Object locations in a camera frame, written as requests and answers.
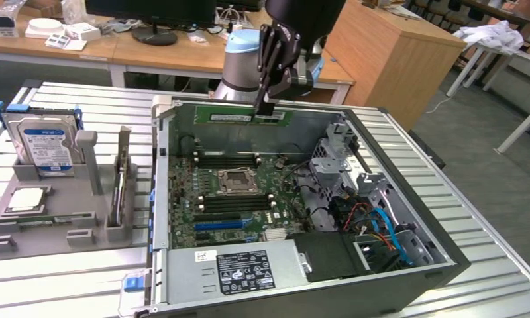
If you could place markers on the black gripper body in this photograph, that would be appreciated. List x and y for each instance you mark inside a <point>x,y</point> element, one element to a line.
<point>309,16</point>

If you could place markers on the green RAM stick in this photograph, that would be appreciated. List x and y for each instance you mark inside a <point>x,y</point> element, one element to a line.
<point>48,221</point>
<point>229,116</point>

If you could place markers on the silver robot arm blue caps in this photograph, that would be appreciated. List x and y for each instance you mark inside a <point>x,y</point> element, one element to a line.
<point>239,66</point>

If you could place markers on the black RAM slot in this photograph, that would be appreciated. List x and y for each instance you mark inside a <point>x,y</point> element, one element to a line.
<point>236,209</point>
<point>227,155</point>
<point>227,161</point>
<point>227,158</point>
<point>236,197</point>
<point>227,165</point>
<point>236,205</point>
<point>236,201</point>

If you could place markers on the white power strip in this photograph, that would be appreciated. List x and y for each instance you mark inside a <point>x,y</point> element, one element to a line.
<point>236,24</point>

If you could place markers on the wooden cabinet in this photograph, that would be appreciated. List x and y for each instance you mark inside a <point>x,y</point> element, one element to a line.
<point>380,66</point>

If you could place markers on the metal drive cage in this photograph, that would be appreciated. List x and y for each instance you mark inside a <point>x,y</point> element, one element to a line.
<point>331,159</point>

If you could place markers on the long wooden desk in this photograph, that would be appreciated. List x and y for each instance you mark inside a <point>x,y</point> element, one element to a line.
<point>159,56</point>

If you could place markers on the black computer monitor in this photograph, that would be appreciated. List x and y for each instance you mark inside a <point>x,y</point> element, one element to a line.
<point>159,13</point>

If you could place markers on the metal CPU socket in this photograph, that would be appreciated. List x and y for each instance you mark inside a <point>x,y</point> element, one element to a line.
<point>237,182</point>

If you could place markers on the green motherboard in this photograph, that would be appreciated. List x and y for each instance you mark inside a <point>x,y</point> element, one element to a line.
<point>243,215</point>

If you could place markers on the white crumpled cloth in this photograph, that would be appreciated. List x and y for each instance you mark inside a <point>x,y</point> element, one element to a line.
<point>495,36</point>

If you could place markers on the white small carton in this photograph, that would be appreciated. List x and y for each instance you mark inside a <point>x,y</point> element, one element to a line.
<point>83,32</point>

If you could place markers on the long black expansion slot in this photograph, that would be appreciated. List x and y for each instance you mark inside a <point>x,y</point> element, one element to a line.
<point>219,217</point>

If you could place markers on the small silver heatsink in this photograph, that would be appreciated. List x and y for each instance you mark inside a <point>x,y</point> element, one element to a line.
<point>276,234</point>

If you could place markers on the blue expansion slot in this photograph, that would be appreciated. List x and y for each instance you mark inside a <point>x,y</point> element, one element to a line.
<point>216,226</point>

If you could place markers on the white printed cards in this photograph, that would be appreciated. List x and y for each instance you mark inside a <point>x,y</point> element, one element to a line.
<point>64,42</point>

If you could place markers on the short black expansion slot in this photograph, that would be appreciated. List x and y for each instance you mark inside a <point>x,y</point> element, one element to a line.
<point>207,236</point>

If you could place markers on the graphics card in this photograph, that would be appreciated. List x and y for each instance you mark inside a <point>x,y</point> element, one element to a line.
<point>121,185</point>

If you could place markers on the black plastic disk bay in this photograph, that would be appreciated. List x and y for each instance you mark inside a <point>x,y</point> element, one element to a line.
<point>327,255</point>

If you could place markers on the white round box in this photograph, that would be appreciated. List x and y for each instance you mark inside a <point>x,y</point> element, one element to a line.
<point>44,28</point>

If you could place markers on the hard disk blue label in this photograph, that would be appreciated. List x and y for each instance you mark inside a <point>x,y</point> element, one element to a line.
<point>44,142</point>

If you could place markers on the clear plastic bag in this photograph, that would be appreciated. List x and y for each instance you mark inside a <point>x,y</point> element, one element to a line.
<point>11,8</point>

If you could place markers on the black and white device box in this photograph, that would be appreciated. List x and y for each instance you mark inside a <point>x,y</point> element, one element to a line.
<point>0,26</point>

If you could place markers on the open black PC case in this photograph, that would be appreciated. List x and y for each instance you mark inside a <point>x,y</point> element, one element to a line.
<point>424,271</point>

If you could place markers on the grey power supply with label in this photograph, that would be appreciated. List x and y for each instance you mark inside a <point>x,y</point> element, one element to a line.
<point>189,278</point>

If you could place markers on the grey parts rack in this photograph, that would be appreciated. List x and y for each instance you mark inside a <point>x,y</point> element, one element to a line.
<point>66,202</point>

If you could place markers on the blue disk caddy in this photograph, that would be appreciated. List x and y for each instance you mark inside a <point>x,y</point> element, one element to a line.
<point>2,116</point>

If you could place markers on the silver CPU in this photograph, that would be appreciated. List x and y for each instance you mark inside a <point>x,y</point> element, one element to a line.
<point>27,200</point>

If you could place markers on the blue case latch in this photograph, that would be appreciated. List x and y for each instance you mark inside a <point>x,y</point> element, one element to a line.
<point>132,285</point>

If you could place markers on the white frame table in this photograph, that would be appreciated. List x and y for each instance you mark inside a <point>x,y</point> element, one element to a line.
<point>517,99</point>

